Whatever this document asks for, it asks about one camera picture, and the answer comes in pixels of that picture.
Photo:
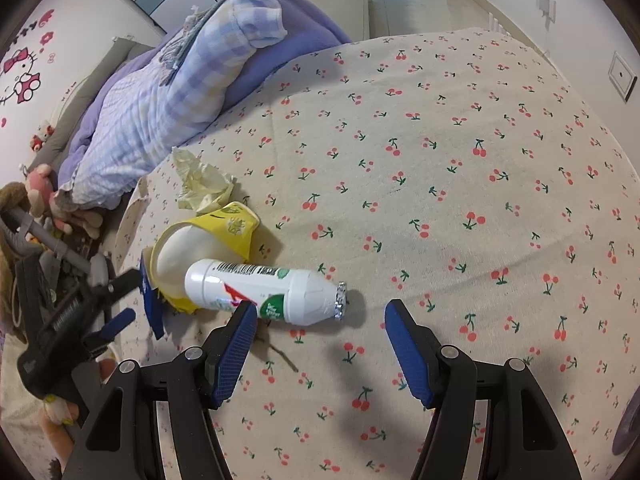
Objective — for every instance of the cherry print tablecloth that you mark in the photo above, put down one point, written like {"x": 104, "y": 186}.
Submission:
{"x": 450, "y": 185}

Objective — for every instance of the crumpled tissue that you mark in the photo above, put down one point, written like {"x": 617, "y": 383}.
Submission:
{"x": 200, "y": 185}

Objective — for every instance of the brown fuzzy blanket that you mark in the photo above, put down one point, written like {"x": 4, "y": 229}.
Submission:
{"x": 10, "y": 195}

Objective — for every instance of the folded striped cloth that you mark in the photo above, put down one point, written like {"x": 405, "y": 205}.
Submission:
{"x": 185, "y": 45}

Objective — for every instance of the white cat plush toy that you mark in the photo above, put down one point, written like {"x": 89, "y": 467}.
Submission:
{"x": 42, "y": 135}

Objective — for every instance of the white wall socket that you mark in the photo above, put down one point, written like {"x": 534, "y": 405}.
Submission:
{"x": 546, "y": 7}

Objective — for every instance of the thin brown stick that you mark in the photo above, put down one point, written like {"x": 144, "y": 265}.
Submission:
{"x": 280, "y": 355}

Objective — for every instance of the pink plush toy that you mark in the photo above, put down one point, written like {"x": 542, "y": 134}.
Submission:
{"x": 40, "y": 185}

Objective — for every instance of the grey headboard cushion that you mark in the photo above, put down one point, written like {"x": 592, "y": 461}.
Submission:
{"x": 85, "y": 100}

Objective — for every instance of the floral print tablecloth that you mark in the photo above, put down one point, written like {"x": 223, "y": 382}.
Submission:
{"x": 20, "y": 450}

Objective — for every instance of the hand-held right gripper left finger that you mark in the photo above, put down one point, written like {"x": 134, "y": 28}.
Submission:
{"x": 232, "y": 355}

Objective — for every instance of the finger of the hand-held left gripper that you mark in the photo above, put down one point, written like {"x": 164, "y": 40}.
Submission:
{"x": 120, "y": 282}
{"x": 117, "y": 322}

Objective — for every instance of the purple plaid quilt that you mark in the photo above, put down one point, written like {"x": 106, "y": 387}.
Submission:
{"x": 280, "y": 75}

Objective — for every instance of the white plastic bottle green label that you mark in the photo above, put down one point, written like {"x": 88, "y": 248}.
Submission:
{"x": 300, "y": 295}

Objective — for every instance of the small blue box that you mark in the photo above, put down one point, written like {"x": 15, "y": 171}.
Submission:
{"x": 152, "y": 305}

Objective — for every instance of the person's left hand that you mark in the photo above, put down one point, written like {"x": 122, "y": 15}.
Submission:
{"x": 57, "y": 417}

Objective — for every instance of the purple round object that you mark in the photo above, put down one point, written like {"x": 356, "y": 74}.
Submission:
{"x": 627, "y": 430}

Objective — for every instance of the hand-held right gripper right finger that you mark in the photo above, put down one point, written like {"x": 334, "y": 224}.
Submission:
{"x": 407, "y": 355}

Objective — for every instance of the pink cat wall sticker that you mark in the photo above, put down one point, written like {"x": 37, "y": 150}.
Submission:
{"x": 25, "y": 80}

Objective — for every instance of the yellow paper cup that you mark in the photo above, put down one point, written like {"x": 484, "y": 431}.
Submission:
{"x": 230, "y": 230}

